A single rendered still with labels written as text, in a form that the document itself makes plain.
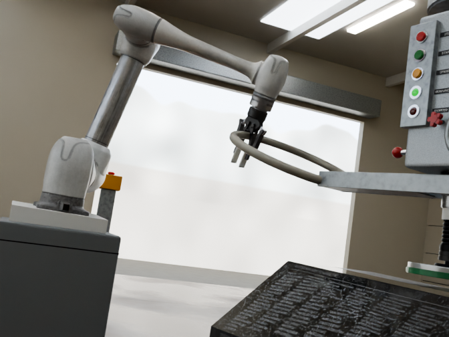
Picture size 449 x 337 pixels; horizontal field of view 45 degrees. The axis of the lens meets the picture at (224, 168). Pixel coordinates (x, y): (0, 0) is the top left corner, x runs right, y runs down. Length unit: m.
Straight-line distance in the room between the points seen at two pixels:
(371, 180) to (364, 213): 8.15
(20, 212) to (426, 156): 1.28
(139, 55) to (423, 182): 1.25
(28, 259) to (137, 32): 0.91
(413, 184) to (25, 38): 7.15
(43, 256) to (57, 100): 6.27
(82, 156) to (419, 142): 1.15
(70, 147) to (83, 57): 6.24
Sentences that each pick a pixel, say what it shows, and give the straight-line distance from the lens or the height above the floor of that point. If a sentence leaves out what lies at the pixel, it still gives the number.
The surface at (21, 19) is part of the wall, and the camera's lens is 8.30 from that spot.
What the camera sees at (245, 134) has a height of 1.24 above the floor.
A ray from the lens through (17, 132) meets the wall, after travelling 7.97.
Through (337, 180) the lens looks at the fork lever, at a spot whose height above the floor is 1.08.
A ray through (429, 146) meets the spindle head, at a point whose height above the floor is 1.16.
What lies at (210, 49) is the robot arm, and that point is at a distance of 2.13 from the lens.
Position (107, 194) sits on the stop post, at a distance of 3.02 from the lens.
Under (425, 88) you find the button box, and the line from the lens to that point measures 1.51.
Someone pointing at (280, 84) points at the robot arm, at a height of 1.44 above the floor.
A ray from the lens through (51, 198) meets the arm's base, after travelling 2.00.
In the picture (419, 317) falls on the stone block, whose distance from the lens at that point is 1.21.
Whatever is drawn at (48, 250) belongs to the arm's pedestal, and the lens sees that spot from 1.87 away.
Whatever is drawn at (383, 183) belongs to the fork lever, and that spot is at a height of 1.07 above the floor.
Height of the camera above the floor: 0.87
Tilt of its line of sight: 6 degrees up
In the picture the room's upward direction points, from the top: 8 degrees clockwise
